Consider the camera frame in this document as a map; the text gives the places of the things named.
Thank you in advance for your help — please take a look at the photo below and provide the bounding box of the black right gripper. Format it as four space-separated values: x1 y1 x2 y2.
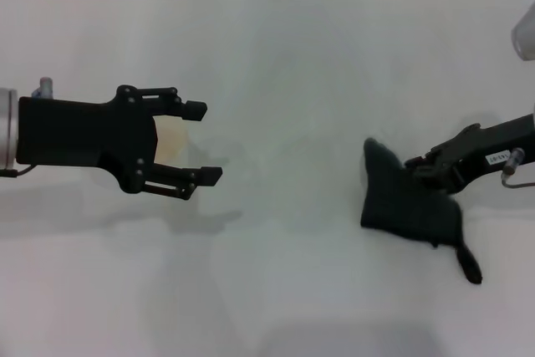
404 111 535 197

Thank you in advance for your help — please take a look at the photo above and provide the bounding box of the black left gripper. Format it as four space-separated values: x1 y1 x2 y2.
16 85 224 201

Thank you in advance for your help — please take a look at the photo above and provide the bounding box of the dark blue rag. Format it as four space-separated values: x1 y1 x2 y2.
359 136 484 285

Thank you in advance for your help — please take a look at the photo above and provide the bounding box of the right arm silver cable connector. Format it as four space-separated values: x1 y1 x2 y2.
502 147 526 176

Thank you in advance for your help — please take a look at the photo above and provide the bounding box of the arm silver cable connector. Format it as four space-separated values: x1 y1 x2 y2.
502 147 526 176
32 77 55 99

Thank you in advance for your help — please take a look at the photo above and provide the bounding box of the right arm thin gray cable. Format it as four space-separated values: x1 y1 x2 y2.
501 174 535 190

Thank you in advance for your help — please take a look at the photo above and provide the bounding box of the arm thin gray cable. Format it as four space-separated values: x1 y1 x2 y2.
501 174 535 190
0 163 35 179

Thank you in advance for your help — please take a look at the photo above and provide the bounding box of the left arm silver cable connector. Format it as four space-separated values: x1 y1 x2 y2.
32 77 55 99

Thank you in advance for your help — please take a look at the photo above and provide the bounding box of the left arm thin gray cable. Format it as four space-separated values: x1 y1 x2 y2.
0 163 35 179

